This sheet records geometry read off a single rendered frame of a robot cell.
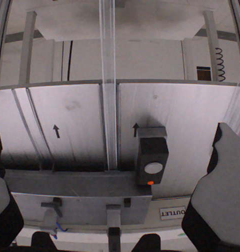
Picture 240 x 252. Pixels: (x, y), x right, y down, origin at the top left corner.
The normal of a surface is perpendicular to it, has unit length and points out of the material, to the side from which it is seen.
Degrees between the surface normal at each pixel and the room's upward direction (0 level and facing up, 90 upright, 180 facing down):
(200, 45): 90
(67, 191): 136
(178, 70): 90
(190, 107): 46
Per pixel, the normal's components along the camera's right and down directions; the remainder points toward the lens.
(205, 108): 0.03, 0.69
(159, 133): 0.00, -0.73
